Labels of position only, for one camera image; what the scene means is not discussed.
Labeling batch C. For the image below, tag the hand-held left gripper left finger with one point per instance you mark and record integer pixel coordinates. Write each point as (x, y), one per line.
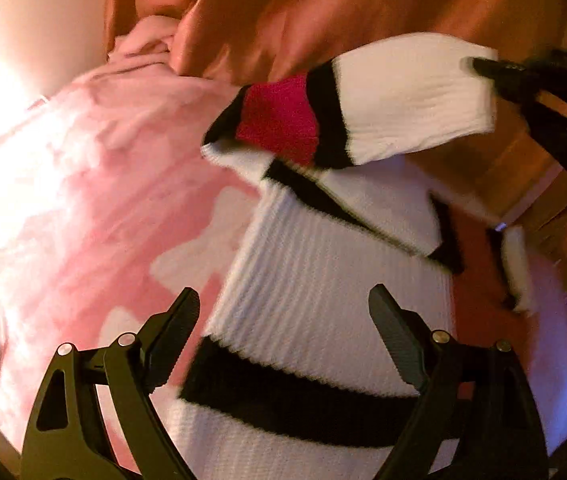
(183, 315)

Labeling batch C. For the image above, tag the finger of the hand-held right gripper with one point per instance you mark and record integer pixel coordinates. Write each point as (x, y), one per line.
(543, 120)
(503, 67)

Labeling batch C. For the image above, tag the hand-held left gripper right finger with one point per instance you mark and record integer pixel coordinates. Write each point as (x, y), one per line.
(388, 320)

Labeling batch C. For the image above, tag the white sock black red stripes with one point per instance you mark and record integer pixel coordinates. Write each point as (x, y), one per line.
(413, 95)
(468, 260)

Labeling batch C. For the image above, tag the pink printed blanket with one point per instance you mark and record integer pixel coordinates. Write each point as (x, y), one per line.
(88, 200)

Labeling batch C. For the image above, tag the orange curtain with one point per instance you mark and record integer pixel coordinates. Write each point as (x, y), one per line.
(338, 5)

